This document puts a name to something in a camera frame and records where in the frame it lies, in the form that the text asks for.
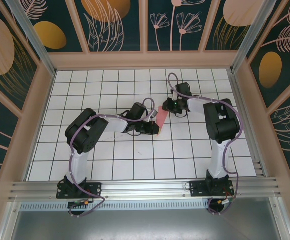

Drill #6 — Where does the long aluminium mounting rail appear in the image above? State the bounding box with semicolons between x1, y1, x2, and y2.
8;177;283;201

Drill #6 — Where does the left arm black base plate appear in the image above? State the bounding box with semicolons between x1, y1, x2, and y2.
56;182;103;200

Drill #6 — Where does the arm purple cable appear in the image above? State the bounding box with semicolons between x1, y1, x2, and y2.
167;72;244;215
68;97;156;218

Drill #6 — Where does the grey metal sheet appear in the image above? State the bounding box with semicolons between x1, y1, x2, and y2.
0;199;290;240

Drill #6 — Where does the aluminium frame post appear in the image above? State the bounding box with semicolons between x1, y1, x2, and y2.
231;0;284;73
6;0;57;76

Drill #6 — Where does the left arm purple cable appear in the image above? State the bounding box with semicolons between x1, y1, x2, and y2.
68;97;156;218

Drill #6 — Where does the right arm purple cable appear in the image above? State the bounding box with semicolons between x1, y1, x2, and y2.
167;72;244;215

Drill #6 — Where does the aluminium side rail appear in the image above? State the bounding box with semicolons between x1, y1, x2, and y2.
228;69;268;177

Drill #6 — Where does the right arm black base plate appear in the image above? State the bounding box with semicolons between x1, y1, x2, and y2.
189;180;235;197

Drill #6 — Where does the slotted grey cable duct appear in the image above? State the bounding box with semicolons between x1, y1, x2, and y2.
19;201;210;211

